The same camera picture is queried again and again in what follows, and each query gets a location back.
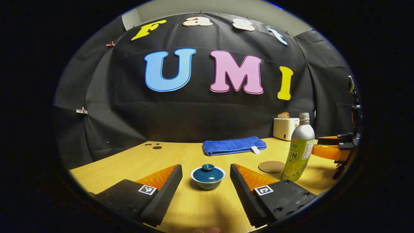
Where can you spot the white toaster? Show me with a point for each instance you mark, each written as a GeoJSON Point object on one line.
{"type": "Point", "coordinates": [283, 128]}

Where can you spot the red cloth clip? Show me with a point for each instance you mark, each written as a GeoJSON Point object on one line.
{"type": "Point", "coordinates": [111, 44]}

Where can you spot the blue ceramic teacup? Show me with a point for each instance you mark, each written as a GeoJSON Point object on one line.
{"type": "Point", "coordinates": [207, 185]}

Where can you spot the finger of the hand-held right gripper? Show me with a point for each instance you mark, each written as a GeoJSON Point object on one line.
{"type": "Point", "coordinates": [330, 152]}
{"type": "Point", "coordinates": [331, 140]}

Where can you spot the blue folded towel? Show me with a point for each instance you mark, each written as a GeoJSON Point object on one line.
{"type": "Point", "coordinates": [233, 145]}

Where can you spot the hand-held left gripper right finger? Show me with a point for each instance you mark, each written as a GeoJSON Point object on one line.
{"type": "Point", "coordinates": [244, 194]}

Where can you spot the silver green water bottle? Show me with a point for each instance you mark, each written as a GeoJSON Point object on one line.
{"type": "Point", "coordinates": [302, 142]}

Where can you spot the bread slice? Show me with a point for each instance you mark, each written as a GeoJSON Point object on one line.
{"type": "Point", "coordinates": [283, 115]}

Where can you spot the black backdrop cloth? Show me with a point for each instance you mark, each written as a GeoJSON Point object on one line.
{"type": "Point", "coordinates": [200, 113]}

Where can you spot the white cloth clip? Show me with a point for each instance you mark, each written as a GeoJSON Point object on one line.
{"type": "Point", "coordinates": [81, 111]}

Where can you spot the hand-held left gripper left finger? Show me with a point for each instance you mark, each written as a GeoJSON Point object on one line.
{"type": "Point", "coordinates": [163, 194]}

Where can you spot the round brown coaster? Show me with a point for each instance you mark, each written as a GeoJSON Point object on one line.
{"type": "Point", "coordinates": [271, 167]}

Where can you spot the blue teacup lid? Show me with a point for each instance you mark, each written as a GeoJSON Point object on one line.
{"type": "Point", "coordinates": [208, 174]}

